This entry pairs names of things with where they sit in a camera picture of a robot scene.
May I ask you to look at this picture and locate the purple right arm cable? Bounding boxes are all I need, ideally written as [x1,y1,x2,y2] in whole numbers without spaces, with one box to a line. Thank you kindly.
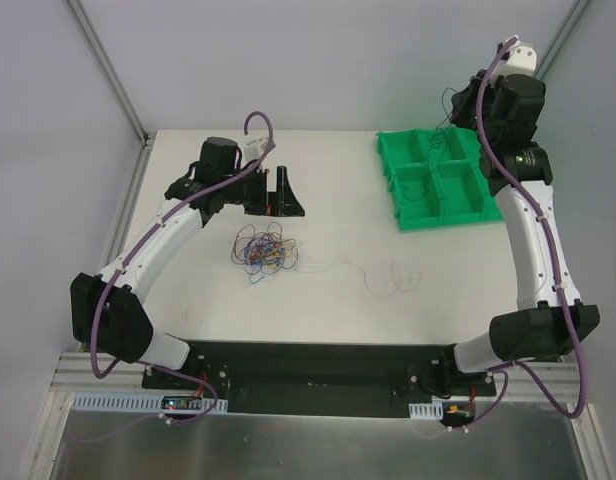
[475,34,589,419]

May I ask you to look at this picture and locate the white cable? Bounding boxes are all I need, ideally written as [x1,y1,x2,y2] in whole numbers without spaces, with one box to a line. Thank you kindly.
[300,254,424,301]

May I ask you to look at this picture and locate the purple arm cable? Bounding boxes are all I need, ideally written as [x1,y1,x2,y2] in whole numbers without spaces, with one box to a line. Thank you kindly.
[475,34,589,419]
[90,110,277,384]

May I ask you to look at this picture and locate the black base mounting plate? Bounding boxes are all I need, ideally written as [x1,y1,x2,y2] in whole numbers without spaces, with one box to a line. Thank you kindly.
[142,341,495,418]

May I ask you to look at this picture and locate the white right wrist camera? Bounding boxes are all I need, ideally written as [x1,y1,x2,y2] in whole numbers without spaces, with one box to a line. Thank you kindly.
[494,42,537,77]

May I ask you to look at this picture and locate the tangled coloured cable bundle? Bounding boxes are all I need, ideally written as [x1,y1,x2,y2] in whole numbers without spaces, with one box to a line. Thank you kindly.
[228,222,304,287]

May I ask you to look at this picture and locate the aluminium frame post left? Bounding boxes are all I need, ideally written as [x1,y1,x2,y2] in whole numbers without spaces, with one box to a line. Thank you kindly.
[64,0,150,145]

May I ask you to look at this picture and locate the aluminium frame post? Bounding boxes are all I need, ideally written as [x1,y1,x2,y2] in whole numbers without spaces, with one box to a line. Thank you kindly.
[535,0,596,82]
[64,0,150,145]

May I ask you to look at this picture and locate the green compartment bin tray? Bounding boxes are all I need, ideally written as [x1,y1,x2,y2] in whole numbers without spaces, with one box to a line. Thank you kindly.
[376,126,502,232]

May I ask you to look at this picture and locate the black cable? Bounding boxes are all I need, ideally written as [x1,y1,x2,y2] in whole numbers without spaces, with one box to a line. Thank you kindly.
[400,87,464,201]

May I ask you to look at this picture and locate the right white cable duct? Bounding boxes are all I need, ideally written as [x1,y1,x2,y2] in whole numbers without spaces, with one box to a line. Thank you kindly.
[408,401,444,421]

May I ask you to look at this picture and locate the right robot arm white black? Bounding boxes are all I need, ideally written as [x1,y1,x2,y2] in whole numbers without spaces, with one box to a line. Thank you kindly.
[438,71,600,395]

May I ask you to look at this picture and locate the white cable duct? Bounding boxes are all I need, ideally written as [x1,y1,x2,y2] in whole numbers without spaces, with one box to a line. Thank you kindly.
[408,401,444,421]
[72,393,228,416]

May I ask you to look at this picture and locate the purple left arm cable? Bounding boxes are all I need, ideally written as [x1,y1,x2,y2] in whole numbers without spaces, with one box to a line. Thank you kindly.
[90,110,277,384]

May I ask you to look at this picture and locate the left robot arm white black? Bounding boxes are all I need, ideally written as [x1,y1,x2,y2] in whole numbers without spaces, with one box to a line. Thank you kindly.
[70,136,305,389]

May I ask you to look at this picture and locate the aluminium frame post right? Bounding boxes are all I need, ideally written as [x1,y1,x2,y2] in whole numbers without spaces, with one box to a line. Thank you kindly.
[535,0,596,82]

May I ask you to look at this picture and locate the left white cable duct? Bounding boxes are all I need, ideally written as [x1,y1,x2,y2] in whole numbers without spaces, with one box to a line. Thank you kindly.
[72,393,228,416]

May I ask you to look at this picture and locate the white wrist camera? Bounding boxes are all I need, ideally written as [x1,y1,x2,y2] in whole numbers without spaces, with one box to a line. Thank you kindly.
[242,135,275,162]
[494,42,537,77]

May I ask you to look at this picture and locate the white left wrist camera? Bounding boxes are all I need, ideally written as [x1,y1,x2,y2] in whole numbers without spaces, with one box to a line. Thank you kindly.
[242,135,275,162]

